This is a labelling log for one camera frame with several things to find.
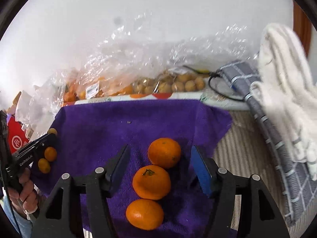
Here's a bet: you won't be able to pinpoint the black cable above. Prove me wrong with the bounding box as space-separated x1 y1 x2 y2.
183 66 246 102

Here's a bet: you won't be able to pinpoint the red paper bag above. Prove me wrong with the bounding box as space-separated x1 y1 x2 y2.
6 116 31 152

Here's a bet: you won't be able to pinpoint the grey checked folded cloth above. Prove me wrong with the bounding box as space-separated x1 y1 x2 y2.
219 59 317 226

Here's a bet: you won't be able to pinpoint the clear plastic bag of oranges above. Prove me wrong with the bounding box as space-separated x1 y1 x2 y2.
56 30 139 105

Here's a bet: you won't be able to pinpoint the large mandarin orange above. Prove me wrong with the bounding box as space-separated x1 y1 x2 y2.
125 199 164 230
148 137 182 169

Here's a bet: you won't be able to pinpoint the mandarin orange with green stem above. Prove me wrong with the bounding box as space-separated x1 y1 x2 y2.
132 165 171 200

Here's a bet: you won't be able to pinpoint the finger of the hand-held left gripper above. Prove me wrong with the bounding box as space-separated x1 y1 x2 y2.
37 133 57 158

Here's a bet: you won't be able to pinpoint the white striped towel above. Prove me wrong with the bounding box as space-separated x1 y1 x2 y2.
250 23 317 182

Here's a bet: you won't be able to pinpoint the person's blue jeans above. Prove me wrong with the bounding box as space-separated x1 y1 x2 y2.
2 196 32 236

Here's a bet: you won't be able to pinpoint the cardboard box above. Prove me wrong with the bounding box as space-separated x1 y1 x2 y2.
7 91 23 113

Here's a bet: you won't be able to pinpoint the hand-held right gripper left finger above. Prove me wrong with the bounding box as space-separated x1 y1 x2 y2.
32 144 131 238

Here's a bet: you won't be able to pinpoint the purple towel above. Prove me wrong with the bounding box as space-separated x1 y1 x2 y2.
31 99 238 238

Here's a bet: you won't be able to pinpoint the brown wooden door frame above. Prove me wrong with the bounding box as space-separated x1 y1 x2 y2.
292 0 313 58

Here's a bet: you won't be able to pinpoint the clear plastic bag of longans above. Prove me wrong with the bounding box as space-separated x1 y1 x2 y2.
129 23 259 99

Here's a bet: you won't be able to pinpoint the person's left hand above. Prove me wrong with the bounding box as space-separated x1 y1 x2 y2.
11 167 40 220

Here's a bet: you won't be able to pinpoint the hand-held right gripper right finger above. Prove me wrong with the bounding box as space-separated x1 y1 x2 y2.
191 145 290 238

